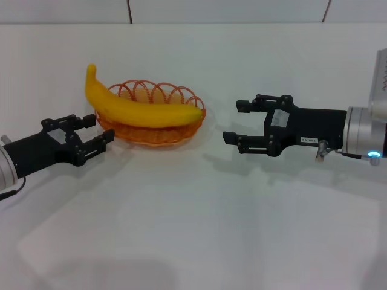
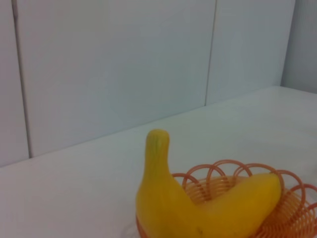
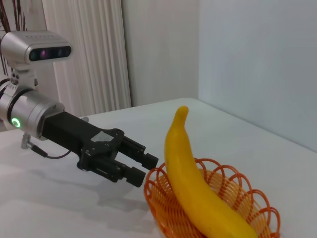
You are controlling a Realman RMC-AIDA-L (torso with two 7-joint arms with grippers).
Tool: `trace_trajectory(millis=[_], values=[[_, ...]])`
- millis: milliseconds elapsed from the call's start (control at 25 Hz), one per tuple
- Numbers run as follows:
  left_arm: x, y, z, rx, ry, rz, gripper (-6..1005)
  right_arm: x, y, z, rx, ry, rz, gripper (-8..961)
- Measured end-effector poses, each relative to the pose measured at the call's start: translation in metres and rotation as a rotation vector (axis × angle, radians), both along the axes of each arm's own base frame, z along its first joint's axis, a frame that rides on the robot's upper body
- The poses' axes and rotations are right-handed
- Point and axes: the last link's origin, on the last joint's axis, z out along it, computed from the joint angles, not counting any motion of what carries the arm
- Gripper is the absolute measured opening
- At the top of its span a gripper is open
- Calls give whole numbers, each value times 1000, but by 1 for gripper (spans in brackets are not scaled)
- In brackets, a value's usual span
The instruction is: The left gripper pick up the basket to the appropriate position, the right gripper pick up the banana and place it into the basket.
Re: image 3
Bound white pleated curtain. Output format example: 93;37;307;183
42;0;132;117

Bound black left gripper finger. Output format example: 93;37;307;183
93;157;146;188
117;135;159;171

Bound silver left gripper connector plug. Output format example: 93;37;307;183
21;132;32;150

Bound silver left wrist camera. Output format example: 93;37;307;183
0;31;72;73

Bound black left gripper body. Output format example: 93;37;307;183
41;111;126;172

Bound yellow banana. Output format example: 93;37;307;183
164;106;260;238

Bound dark left gripper cable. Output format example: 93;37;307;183
27;141;73;160

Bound orange woven plastic basket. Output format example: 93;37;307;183
143;157;282;238

